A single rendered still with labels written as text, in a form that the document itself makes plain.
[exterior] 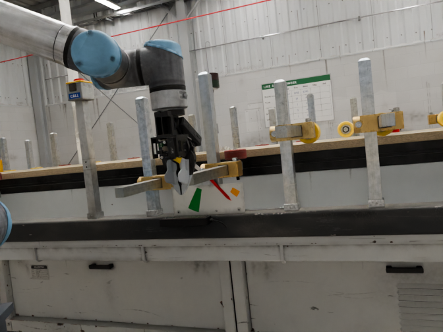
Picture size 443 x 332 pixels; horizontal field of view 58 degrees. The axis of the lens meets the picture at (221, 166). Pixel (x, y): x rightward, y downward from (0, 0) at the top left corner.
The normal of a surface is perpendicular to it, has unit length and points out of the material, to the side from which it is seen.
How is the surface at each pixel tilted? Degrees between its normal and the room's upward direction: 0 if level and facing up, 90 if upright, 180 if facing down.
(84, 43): 92
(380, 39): 90
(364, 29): 90
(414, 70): 90
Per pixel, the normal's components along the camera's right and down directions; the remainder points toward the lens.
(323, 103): -0.35, 0.08
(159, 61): 0.03, 0.04
